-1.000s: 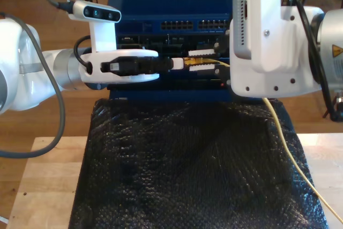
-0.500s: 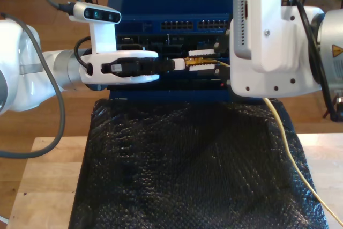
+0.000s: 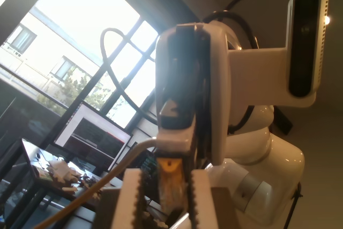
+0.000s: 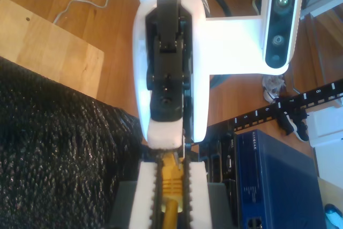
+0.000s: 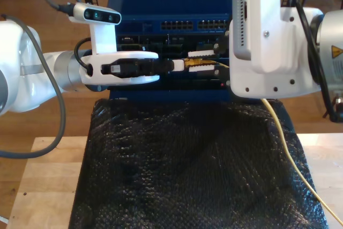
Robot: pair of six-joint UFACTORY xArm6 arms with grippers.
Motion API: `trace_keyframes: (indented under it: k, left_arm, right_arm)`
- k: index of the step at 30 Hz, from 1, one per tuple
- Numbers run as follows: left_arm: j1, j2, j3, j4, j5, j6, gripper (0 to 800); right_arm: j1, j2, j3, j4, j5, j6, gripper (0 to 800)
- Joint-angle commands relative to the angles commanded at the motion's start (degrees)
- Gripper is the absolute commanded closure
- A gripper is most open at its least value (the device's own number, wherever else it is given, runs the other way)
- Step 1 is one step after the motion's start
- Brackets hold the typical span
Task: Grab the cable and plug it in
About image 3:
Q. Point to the computer monitor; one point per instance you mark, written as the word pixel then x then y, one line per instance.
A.
pixel 93 137

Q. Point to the gripper camera bar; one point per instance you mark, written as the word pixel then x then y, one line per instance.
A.
pixel 305 52

